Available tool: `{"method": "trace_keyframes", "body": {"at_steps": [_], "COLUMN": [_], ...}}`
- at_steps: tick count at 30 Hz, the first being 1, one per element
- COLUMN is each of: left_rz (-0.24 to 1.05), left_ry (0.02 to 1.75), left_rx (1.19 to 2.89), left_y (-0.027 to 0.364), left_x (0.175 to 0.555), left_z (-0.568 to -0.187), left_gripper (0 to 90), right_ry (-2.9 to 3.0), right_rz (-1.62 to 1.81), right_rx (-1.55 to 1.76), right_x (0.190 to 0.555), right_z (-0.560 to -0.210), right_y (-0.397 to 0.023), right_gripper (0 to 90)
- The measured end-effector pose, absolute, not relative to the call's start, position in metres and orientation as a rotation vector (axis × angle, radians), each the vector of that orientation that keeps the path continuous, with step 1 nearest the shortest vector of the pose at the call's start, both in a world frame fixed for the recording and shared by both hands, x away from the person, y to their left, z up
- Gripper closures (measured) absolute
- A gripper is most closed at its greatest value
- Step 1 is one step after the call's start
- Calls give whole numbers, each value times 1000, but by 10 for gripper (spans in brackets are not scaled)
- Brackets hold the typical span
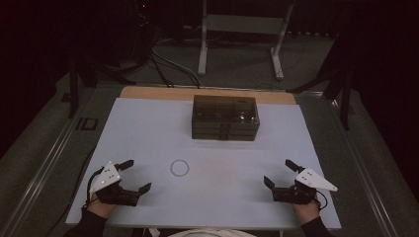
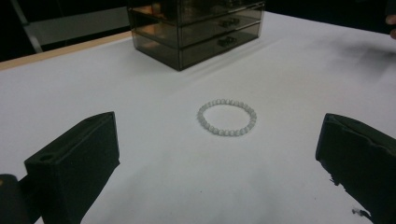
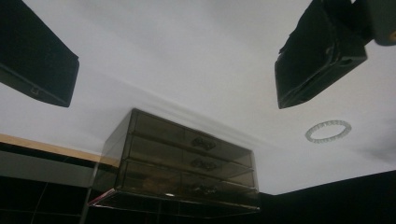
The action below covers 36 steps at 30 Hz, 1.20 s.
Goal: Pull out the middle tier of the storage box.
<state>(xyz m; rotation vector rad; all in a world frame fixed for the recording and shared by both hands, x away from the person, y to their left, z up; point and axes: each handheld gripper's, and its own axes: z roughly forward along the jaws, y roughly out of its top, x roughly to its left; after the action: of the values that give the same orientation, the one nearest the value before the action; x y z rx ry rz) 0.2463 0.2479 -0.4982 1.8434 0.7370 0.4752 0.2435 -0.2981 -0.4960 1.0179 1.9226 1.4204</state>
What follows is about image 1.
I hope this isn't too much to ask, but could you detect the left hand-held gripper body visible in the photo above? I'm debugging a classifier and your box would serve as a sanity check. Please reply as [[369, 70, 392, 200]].
[[89, 160, 141, 207]]

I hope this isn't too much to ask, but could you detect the person's right hand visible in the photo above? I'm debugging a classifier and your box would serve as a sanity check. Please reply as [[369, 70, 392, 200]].
[[293, 198, 321, 226]]

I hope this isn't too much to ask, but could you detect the white bead bracelet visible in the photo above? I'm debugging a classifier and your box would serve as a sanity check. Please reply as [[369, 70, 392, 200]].
[[170, 159, 191, 178]]

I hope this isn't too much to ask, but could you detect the smoky transparent drawer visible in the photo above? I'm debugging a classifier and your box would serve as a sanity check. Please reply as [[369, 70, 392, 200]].
[[192, 120, 259, 142]]

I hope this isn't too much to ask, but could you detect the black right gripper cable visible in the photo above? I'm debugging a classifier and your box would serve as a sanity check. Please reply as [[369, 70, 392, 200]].
[[315, 190, 329, 211]]

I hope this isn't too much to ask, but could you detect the metal floor rail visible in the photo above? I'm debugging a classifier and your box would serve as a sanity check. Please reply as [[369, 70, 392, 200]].
[[329, 98, 400, 237], [0, 95, 97, 237]]

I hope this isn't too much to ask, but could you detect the black stand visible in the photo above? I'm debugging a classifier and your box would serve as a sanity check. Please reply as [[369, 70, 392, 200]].
[[67, 58, 100, 119], [286, 65, 354, 131]]

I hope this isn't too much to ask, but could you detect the bundle of floor cables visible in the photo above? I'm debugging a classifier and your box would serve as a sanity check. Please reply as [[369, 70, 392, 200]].
[[149, 45, 203, 89]]

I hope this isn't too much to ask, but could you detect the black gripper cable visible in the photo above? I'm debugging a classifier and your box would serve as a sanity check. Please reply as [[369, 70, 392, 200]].
[[86, 167, 106, 206], [315, 190, 329, 211]]

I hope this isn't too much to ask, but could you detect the person's left hand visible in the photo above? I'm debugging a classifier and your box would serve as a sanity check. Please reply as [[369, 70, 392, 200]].
[[87, 194, 117, 219]]

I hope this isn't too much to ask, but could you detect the grey metal stand frame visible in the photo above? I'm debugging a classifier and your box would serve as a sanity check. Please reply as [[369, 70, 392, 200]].
[[197, 0, 294, 81]]

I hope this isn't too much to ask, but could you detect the person's white clothing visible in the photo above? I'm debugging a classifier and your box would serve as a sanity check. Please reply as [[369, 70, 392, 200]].
[[167, 228, 257, 237]]

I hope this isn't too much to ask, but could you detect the smoky transparent organizer box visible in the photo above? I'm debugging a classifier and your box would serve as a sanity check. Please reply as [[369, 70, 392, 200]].
[[191, 95, 261, 142]]

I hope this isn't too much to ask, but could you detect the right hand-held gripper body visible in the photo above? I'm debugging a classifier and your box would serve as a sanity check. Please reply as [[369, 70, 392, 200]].
[[272, 167, 339, 205]]

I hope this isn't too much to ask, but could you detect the metal rail behind table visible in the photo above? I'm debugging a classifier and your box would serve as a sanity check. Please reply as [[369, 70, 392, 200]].
[[98, 83, 330, 97]]

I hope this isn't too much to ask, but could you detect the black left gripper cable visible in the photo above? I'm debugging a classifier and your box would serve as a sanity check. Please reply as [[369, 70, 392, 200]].
[[86, 167, 106, 206]]

